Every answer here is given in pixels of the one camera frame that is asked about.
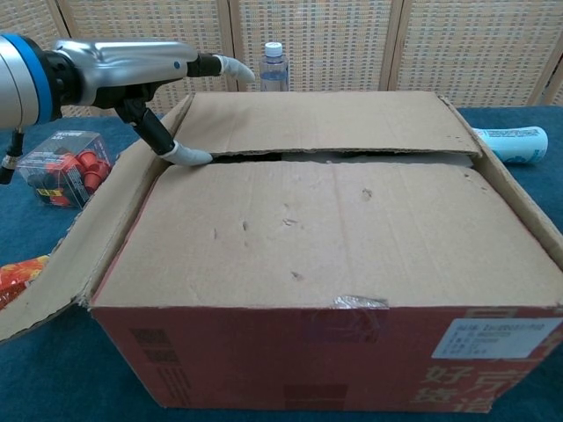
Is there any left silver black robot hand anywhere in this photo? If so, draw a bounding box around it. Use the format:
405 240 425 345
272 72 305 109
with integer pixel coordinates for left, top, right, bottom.
41 38 256 167

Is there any red cardboard shipping box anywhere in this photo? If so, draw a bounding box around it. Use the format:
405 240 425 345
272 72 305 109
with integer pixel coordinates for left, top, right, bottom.
0 90 563 415

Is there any clear box of red cups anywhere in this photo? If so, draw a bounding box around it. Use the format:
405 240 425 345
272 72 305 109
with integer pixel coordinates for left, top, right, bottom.
17 129 111 207

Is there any clear water bottle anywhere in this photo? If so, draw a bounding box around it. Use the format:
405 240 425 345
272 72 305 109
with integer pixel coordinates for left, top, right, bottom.
258 41 290 93

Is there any woven bamboo folding screen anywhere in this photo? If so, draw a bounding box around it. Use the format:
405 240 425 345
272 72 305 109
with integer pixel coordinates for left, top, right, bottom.
0 0 563 120

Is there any blue table cloth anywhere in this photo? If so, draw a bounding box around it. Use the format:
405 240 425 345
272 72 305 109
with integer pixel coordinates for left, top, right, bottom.
0 104 563 422

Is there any white blue plastic bottle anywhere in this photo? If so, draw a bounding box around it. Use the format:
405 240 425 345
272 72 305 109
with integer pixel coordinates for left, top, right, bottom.
472 126 550 166

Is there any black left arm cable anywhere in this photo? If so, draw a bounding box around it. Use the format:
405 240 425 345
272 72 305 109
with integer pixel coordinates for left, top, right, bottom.
0 127 24 186

